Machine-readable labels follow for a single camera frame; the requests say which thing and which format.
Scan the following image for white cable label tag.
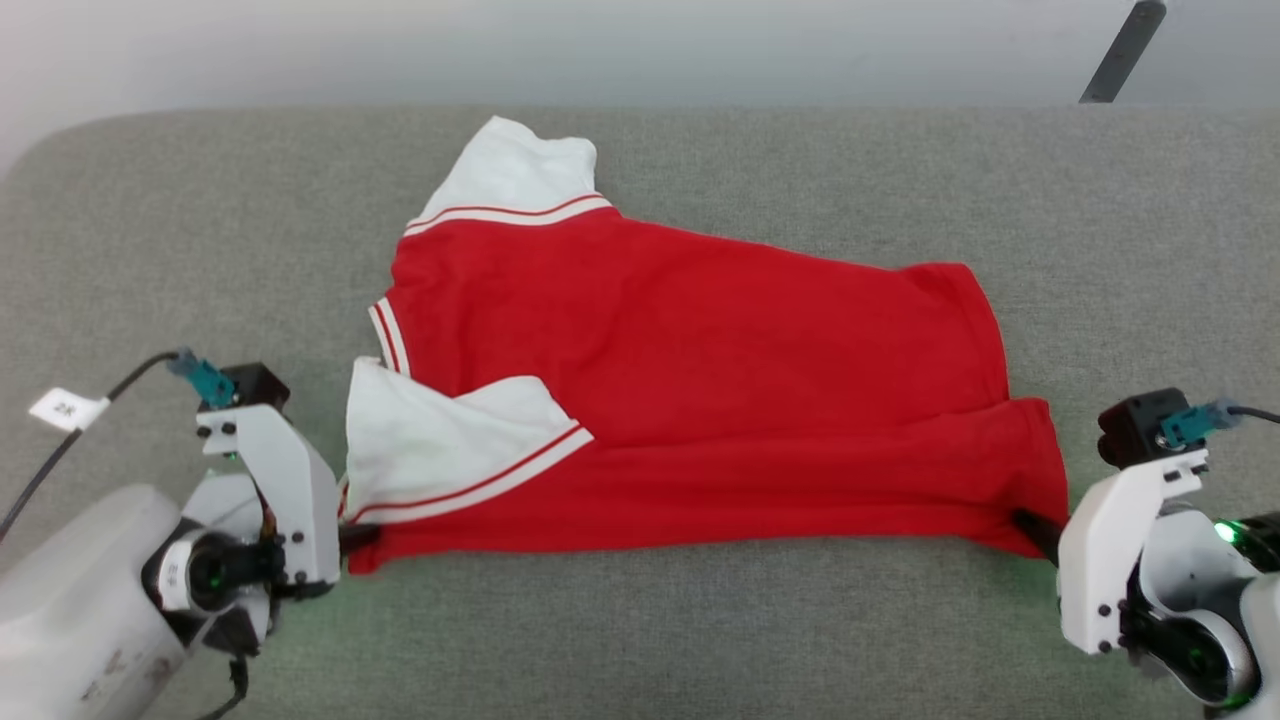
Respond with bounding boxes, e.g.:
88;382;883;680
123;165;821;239
28;387;109;433

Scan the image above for black panel leg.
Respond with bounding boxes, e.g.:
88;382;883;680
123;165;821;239
1078;0;1168;104

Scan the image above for red and white shirt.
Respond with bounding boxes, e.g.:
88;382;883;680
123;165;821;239
340;115;1069;576

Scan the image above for black cable with teal plug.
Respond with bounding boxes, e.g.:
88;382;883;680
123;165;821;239
0;348;237;541
1160;398;1280;449

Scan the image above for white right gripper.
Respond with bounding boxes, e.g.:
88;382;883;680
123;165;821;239
1012;450;1261;711

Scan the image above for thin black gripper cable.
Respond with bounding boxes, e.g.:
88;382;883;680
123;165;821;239
200;655;250;720

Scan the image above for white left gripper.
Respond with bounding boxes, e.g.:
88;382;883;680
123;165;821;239
145;403;382;657

